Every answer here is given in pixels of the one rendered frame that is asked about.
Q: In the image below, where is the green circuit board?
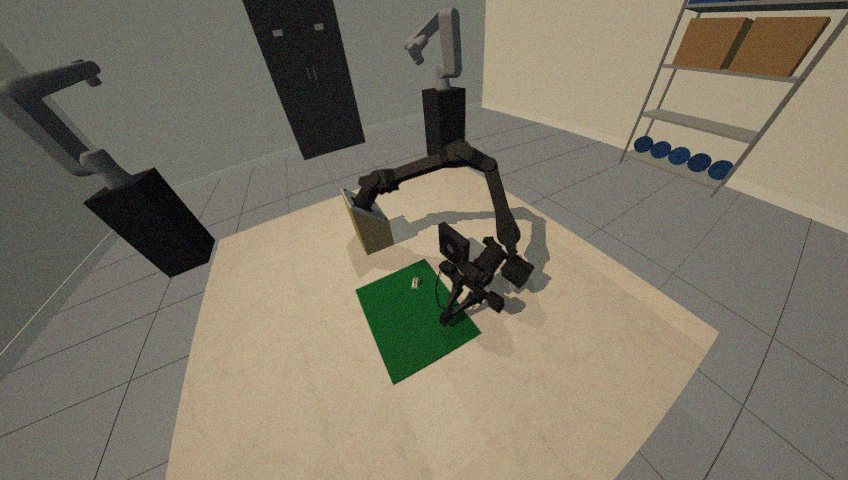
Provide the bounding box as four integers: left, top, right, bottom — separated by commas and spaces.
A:
355, 259, 481, 385

